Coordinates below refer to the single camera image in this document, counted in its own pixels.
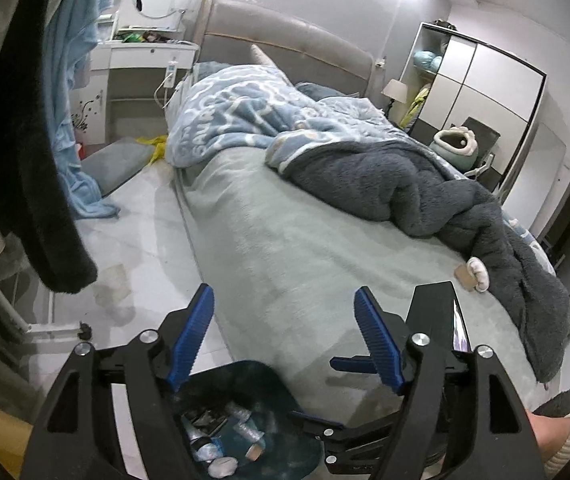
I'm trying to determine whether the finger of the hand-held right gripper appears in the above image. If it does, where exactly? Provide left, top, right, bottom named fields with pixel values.
left=330, top=354, right=378, bottom=375
left=290, top=407, right=397, bottom=479

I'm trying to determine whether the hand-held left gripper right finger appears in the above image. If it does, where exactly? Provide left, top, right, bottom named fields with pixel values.
left=354, top=286, right=554, bottom=480

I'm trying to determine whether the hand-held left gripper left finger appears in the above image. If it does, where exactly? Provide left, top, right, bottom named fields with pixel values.
left=20, top=284, right=216, bottom=480

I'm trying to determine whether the dark teal trash bin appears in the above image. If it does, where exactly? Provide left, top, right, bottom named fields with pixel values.
left=165, top=362, right=324, bottom=480

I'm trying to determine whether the black snack packet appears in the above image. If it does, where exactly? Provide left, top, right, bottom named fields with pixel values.
left=185, top=407, right=232, bottom=434

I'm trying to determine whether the clear plastic bottle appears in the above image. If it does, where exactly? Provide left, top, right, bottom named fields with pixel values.
left=182, top=417, right=219, bottom=462

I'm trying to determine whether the white tissue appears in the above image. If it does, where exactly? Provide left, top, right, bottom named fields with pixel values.
left=208, top=456, right=239, bottom=479

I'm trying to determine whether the person's right hand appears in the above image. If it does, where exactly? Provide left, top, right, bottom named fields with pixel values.
left=524, top=409, right=570, bottom=468

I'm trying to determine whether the small slipper on bed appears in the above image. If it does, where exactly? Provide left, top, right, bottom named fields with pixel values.
left=466, top=256, right=490, bottom=294

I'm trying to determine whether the grey-green bed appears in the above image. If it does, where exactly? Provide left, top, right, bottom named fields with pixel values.
left=165, top=0, right=566, bottom=431

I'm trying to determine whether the dark grey fleece blanket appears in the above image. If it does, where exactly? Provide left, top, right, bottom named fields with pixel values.
left=277, top=137, right=570, bottom=384

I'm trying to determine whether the white clothes rack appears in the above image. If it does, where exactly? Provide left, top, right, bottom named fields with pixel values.
left=0, top=260, right=94, bottom=342

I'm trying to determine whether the dark chair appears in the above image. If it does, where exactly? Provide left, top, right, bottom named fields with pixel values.
left=458, top=116, right=501, bottom=189

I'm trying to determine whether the grey floor cushion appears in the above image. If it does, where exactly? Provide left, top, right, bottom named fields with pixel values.
left=81, top=137, right=159, bottom=196

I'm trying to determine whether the small yellow cloth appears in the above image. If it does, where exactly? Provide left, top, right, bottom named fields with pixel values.
left=137, top=133, right=169, bottom=166

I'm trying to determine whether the yellow-green cloth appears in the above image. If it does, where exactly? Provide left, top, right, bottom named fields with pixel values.
left=399, top=85, right=431, bottom=129

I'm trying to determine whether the white wardrobe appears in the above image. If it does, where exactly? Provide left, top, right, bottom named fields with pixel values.
left=399, top=21, right=549, bottom=191

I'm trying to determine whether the beige table lamp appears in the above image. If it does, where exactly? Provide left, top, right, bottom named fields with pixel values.
left=382, top=78, right=409, bottom=116

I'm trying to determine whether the blue patterned blanket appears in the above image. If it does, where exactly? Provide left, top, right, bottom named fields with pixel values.
left=167, top=61, right=557, bottom=272

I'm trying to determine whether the black fleece coat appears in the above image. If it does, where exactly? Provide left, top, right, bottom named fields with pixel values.
left=0, top=0, right=98, bottom=295

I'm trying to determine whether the teal pillow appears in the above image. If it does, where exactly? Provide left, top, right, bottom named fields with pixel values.
left=297, top=82, right=357, bottom=102

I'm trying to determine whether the light blue hanging towel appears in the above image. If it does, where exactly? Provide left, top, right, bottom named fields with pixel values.
left=40, top=0, right=121, bottom=221

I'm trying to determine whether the white dressing table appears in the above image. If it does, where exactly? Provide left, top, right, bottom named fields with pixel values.
left=72, top=10, right=201, bottom=147

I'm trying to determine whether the cream pillow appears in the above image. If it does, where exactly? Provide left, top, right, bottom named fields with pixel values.
left=250, top=43, right=292, bottom=79

